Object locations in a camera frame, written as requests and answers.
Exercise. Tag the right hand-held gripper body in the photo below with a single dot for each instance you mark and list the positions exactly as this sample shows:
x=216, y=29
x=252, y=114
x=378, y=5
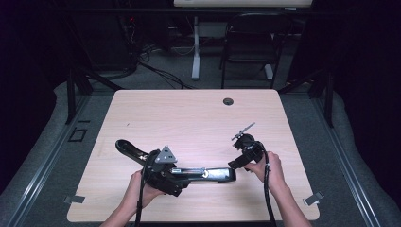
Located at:
x=249, y=145

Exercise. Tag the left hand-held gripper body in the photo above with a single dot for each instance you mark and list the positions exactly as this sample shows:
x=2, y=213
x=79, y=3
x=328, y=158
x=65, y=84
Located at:
x=164, y=157

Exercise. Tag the person's right hand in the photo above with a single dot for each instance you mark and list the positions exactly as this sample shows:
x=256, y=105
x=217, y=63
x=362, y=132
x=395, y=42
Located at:
x=271, y=170

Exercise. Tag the person's left hand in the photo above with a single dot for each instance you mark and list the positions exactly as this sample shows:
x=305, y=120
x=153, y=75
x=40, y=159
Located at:
x=138, y=192

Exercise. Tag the grey tape strip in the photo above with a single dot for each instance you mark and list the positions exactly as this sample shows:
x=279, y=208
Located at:
x=74, y=199
x=313, y=198

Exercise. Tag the black metal stand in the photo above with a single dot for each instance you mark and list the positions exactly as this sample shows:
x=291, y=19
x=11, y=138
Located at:
x=75, y=91
x=324, y=91

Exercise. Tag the black folding chair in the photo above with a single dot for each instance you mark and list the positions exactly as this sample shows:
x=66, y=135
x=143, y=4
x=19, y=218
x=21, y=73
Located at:
x=252, y=44

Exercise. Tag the white desk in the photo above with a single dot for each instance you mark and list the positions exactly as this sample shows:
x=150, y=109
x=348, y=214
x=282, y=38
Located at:
x=239, y=2

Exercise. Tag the metal floor rail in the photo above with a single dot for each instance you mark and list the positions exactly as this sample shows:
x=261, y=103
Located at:
x=350, y=170
x=41, y=170

